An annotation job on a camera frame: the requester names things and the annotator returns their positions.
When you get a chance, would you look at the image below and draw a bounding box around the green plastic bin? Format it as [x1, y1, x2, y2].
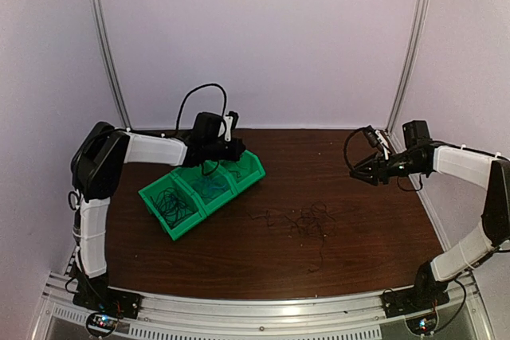
[138, 174, 206, 240]
[220, 150, 266, 193]
[171, 163, 237, 216]

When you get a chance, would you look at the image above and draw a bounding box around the left circuit board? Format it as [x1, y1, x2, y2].
[85, 312, 119, 337]

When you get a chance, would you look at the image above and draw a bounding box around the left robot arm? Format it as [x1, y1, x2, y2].
[69, 111, 245, 311]

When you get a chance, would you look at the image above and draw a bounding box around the right aluminium frame post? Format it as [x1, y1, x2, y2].
[386, 0, 430, 135]

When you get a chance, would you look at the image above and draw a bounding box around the brown cable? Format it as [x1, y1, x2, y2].
[202, 158, 338, 276]

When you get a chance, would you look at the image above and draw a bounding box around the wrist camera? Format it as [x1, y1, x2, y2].
[221, 111, 239, 142]
[363, 125, 392, 160]

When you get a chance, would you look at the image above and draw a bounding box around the circuit board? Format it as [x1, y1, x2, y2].
[85, 312, 119, 337]
[406, 313, 438, 336]

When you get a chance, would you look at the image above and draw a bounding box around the aluminium frame post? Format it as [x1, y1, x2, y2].
[386, 0, 430, 135]
[90, 0, 132, 130]

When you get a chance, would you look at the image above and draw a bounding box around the right green plastic bin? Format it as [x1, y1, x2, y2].
[220, 150, 266, 193]

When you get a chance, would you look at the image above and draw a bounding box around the front aluminium rail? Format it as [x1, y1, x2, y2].
[28, 273, 495, 339]

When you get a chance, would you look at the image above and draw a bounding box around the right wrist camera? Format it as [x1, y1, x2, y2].
[363, 125, 392, 160]

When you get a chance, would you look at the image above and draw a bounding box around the right circuit board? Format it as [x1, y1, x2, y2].
[406, 313, 438, 336]

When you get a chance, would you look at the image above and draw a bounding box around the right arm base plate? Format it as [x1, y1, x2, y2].
[380, 287, 449, 319]

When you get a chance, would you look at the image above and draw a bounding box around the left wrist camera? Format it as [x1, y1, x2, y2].
[221, 111, 239, 142]

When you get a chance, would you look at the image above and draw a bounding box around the light blue cable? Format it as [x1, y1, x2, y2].
[193, 176, 230, 200]

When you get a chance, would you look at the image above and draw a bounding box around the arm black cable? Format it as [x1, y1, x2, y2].
[173, 84, 229, 138]
[343, 127, 375, 174]

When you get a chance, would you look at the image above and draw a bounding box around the middle green plastic bin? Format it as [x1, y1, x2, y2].
[171, 163, 237, 216]

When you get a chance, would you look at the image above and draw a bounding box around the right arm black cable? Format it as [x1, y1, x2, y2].
[343, 127, 375, 174]

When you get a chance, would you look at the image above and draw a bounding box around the left aluminium frame post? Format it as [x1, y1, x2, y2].
[90, 0, 132, 130]

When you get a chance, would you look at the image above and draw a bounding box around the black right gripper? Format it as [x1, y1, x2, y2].
[351, 150, 426, 186]

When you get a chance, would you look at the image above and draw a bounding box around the left green plastic bin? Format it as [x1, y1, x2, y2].
[138, 174, 206, 240]

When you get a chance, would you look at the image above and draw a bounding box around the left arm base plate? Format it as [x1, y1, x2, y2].
[73, 286, 142, 319]

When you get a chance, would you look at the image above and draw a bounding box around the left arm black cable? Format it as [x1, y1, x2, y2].
[173, 84, 229, 138]

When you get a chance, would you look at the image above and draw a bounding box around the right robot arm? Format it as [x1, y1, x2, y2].
[343, 120, 509, 310]

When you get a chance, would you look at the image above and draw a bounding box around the dark blue cable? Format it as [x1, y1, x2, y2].
[150, 186, 192, 228]

